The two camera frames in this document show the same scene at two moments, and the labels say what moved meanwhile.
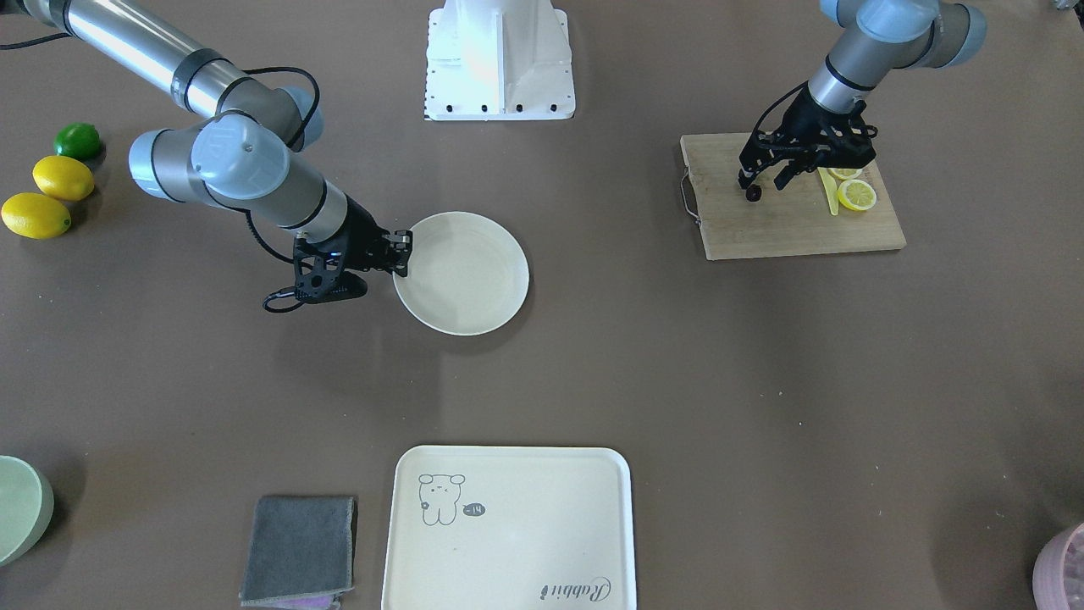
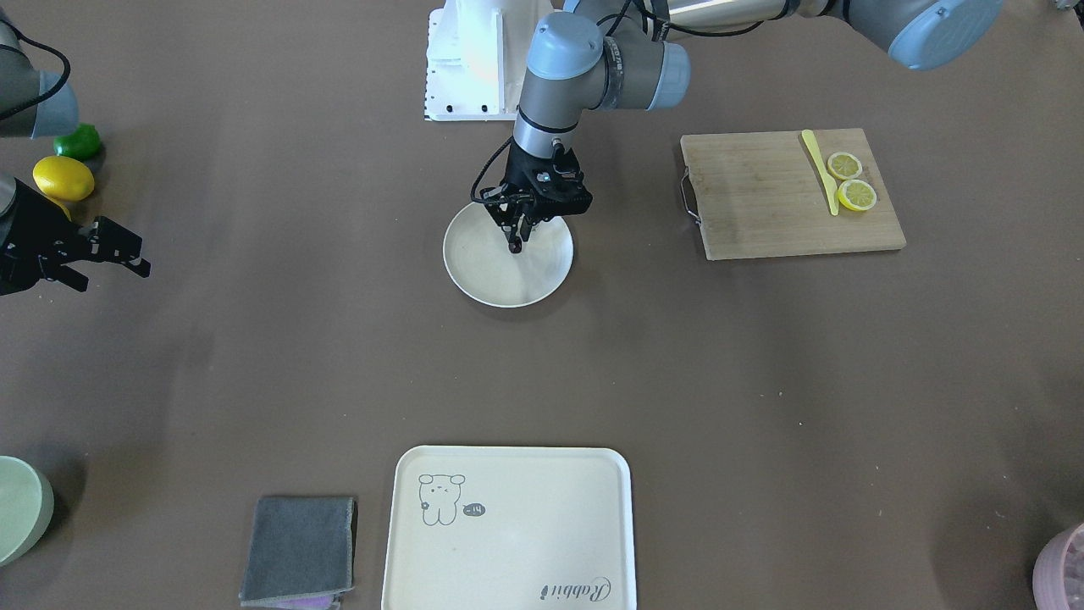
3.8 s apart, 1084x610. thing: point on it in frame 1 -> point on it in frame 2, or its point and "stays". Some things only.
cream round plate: x=466 y=274 -> x=478 y=259
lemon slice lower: x=856 y=194 stays
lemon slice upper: x=845 y=174 stays
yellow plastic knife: x=830 y=190 stays
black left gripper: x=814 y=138 -> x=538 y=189
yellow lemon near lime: x=63 y=178 stays
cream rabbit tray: x=511 y=528 stays
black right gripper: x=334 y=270 -> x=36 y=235
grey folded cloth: x=300 y=551 stays
